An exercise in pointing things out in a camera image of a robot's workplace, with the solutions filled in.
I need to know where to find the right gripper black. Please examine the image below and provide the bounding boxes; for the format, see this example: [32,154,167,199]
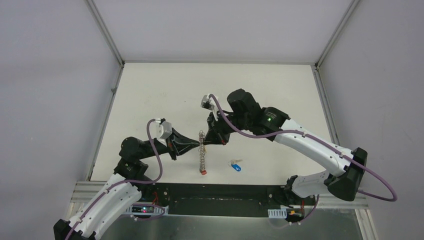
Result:
[203,109,251,146]

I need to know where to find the metal disc with key rings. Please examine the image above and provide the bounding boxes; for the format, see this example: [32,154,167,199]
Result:
[198,130,206,173]

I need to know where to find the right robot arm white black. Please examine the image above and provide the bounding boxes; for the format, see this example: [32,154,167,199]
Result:
[200,89,368,205]

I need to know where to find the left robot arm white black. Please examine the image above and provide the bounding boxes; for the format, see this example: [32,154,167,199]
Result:
[53,129,203,240]

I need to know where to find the blue key tag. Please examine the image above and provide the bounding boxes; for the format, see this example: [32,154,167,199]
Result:
[230,163,242,172]

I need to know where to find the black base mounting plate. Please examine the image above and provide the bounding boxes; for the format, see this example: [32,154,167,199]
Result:
[140,183,316,218]

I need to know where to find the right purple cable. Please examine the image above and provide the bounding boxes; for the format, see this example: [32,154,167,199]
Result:
[208,94,398,229]

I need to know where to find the purple cable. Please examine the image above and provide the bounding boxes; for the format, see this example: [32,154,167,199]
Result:
[208,94,398,229]
[64,118,167,240]

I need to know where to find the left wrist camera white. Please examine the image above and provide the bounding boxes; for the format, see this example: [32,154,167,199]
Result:
[154,118,173,146]

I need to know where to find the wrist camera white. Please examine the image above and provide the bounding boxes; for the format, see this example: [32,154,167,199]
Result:
[200,93,219,121]
[154,118,173,146]

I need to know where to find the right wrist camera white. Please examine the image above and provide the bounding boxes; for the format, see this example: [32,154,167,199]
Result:
[200,93,219,121]

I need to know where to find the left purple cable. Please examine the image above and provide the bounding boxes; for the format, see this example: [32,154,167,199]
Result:
[64,118,167,240]

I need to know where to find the aluminium frame rail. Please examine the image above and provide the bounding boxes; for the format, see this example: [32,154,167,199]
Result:
[70,181,369,210]

